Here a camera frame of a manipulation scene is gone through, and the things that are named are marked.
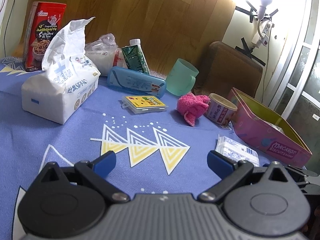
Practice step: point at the white pocket tissue pack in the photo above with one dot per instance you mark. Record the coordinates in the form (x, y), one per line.
(236, 151)

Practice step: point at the blue pencil case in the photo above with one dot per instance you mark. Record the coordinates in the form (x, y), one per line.
(136, 82)

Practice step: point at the blue patterned tablecloth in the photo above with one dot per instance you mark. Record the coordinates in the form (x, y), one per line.
(28, 142)

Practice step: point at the pink fluffy cloth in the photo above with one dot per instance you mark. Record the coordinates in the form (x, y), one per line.
(191, 107)

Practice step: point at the small purple can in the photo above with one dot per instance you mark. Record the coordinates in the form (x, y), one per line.
(220, 110)

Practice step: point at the red snack box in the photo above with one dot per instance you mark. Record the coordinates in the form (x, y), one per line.
(43, 24)

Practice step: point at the yellow card case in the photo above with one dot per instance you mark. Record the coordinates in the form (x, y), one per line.
(143, 104)

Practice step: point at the clear plastic bag white contents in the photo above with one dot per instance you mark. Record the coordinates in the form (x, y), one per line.
(105, 53)

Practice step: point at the brown chair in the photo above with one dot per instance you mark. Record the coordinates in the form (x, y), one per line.
(223, 68)

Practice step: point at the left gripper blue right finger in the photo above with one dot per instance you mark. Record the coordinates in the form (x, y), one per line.
(233, 175)

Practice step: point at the white power strip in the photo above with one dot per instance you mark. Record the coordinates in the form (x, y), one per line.
(261, 38)

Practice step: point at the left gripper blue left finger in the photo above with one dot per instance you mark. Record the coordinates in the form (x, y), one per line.
(93, 174)

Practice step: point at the pink macaron biscuit box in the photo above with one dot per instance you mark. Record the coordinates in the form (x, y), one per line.
(266, 130)

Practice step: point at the teal plastic mug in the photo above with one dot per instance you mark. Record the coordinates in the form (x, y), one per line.
(181, 78)

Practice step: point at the white light bulb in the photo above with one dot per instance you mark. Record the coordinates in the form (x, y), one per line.
(262, 9)

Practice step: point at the green drink carton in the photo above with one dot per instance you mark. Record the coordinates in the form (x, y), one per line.
(134, 57)

